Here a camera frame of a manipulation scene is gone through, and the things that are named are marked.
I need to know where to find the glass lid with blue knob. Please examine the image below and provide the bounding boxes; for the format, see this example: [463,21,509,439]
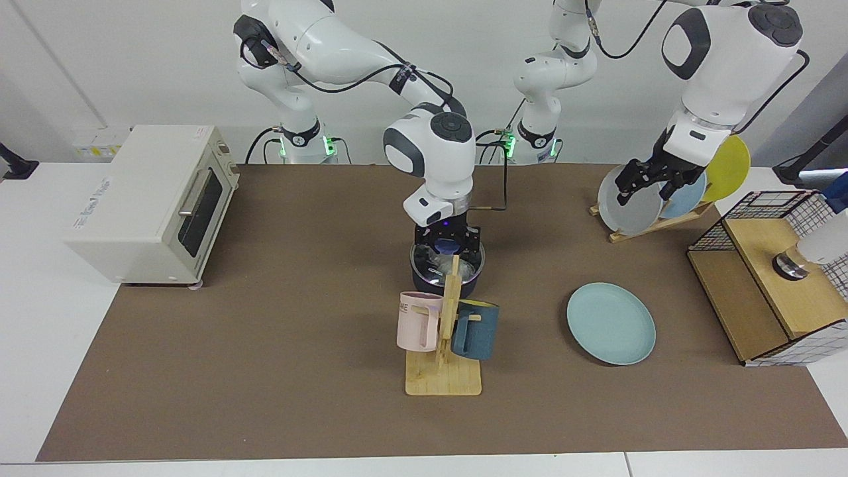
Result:
[411,240,486,287]

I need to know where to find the grey plate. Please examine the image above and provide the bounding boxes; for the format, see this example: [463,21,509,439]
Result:
[597,164,664,237]

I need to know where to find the light blue plate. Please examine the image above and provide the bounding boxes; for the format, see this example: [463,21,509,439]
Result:
[659,169,708,219]

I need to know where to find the wooden plate rack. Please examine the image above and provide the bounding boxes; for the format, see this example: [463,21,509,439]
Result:
[589,200,715,244]

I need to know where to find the yellow plate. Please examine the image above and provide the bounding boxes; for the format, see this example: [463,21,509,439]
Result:
[702,134,751,203]

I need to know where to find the pale teal plate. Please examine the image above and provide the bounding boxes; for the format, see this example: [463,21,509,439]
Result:
[566,282,657,366]

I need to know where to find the pink cup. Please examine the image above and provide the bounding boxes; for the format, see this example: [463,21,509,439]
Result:
[396,291,444,352]

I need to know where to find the dark blue cup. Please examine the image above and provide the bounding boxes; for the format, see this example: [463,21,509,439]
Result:
[450,299,500,361]

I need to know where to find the wooden cup stand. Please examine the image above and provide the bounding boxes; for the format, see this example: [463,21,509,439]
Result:
[405,254,483,397]

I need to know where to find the black stand pole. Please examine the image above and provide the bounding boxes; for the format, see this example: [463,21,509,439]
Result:
[772,114,848,186]

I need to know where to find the blue object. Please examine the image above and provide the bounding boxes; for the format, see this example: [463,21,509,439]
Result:
[820,171,848,214]

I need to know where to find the brown table cloth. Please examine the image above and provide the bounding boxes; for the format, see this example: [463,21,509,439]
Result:
[36,164,848,462]

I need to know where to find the pale toaster oven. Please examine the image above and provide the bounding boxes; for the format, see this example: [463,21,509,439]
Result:
[64,125,240,290]

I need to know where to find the black pot with blue handle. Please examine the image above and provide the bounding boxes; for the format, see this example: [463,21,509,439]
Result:
[409,242,486,300]

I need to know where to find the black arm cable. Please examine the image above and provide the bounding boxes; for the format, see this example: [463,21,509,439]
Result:
[242,36,508,213]
[586,0,810,134]

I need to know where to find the black base cable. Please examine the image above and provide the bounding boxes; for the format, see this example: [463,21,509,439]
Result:
[474,129,514,165]
[245,127,286,165]

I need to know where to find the wire basket with wooden floor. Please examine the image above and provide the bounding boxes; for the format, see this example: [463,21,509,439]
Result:
[686,190,848,367]

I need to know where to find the white cylinder with silver ring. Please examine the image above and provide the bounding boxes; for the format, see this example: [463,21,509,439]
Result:
[772,222,848,282]

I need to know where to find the white wall sockets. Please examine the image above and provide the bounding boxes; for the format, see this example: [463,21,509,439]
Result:
[72,126,133,160]

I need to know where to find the black clamp bracket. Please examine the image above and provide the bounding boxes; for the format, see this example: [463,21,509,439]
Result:
[0,142,39,181]

